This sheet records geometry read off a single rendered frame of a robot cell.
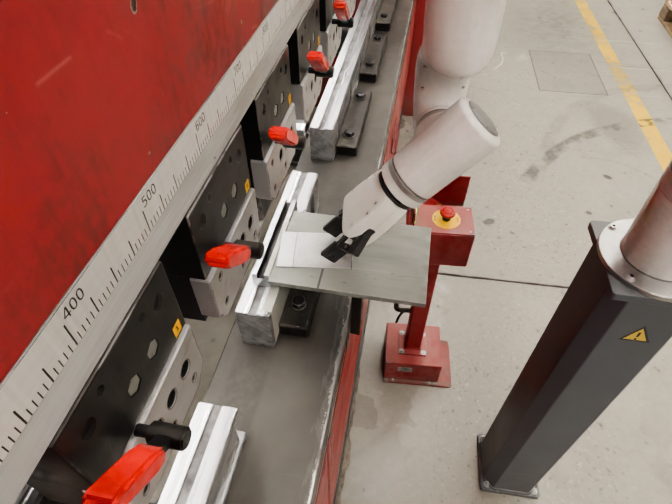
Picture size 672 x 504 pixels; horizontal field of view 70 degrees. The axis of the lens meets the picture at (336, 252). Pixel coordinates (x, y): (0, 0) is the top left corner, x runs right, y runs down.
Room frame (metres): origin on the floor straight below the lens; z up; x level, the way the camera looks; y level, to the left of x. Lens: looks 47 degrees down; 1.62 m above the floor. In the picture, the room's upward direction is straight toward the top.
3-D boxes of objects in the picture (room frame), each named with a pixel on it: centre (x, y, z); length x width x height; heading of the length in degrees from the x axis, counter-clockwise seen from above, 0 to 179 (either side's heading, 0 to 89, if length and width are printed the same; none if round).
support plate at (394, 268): (0.58, -0.03, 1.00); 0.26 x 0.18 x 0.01; 79
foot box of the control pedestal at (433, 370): (0.95, -0.31, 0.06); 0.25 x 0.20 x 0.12; 84
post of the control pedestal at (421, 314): (0.95, -0.28, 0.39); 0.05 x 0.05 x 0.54; 84
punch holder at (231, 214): (0.38, 0.15, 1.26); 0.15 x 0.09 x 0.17; 169
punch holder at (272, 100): (0.58, 0.12, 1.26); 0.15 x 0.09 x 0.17; 169
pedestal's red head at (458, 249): (0.95, -0.28, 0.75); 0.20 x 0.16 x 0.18; 174
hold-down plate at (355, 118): (1.19, -0.05, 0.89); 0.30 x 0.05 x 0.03; 169
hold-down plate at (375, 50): (1.58, -0.13, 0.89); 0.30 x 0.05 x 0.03; 169
